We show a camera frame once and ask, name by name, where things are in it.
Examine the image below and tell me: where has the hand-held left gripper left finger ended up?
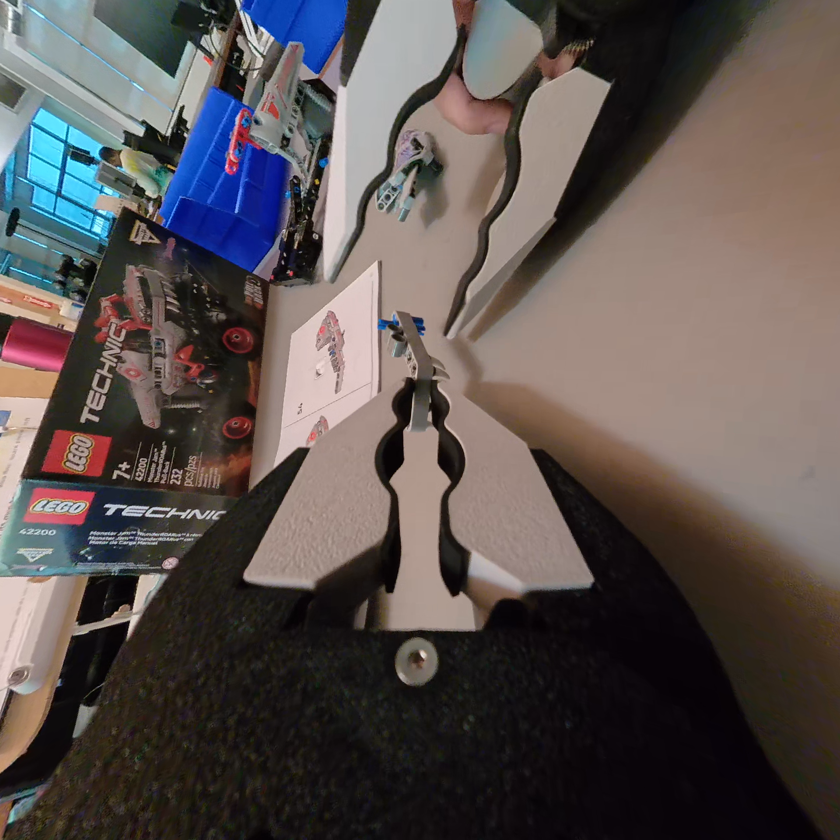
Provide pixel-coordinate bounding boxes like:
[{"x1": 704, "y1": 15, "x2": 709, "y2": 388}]
[{"x1": 241, "y1": 377, "x2": 417, "y2": 631}]

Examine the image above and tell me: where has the grey toothed brick jaw assembly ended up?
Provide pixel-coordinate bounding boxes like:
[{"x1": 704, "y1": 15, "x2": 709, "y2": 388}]
[{"x1": 378, "y1": 310, "x2": 454, "y2": 434}]

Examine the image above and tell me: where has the blue plastic bin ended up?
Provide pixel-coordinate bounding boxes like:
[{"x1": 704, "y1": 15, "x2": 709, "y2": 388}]
[
  {"x1": 241, "y1": 0, "x2": 347, "y2": 74},
  {"x1": 161, "y1": 192, "x2": 278, "y2": 274},
  {"x1": 199, "y1": 87, "x2": 294, "y2": 199}
]

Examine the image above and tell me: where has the white instruction booklet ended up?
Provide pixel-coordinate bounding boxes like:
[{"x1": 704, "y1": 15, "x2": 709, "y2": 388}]
[{"x1": 272, "y1": 260, "x2": 383, "y2": 470}]

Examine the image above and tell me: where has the large window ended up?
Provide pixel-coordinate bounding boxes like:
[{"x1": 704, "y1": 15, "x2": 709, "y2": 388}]
[{"x1": 0, "y1": 108, "x2": 127, "y2": 263}]

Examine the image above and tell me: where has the black toy truck box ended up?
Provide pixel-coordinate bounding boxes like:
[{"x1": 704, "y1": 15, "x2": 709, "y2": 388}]
[{"x1": 0, "y1": 209, "x2": 270, "y2": 578}]

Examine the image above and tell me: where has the magenta cylinder bottle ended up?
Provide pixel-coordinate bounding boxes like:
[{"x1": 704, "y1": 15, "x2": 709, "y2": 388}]
[{"x1": 0, "y1": 318, "x2": 74, "y2": 379}]

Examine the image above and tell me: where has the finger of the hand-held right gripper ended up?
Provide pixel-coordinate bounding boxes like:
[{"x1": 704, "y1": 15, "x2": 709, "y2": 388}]
[
  {"x1": 444, "y1": 67, "x2": 616, "y2": 341},
  {"x1": 320, "y1": 0, "x2": 472, "y2": 283}
]

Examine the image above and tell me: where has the small pale grey brick assembly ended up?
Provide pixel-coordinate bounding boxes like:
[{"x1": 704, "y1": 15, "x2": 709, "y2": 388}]
[{"x1": 375, "y1": 128, "x2": 445, "y2": 221}]

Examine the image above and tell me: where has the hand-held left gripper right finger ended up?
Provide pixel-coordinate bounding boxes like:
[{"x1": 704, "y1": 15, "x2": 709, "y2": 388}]
[{"x1": 430, "y1": 381, "x2": 596, "y2": 631}]

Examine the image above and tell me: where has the partly built brick truck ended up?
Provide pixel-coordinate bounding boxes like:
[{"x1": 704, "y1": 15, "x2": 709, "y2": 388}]
[{"x1": 226, "y1": 41, "x2": 332, "y2": 286}]

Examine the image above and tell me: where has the dark wall screen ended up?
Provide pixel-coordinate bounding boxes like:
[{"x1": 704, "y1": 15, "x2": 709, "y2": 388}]
[{"x1": 92, "y1": 0, "x2": 199, "y2": 81}]

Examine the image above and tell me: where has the person's right hand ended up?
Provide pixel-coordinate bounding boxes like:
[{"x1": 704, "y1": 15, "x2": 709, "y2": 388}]
[{"x1": 435, "y1": 52, "x2": 568, "y2": 137}]

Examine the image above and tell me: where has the grey desk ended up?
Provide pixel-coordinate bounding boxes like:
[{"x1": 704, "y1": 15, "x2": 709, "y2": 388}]
[{"x1": 252, "y1": 0, "x2": 840, "y2": 808}]

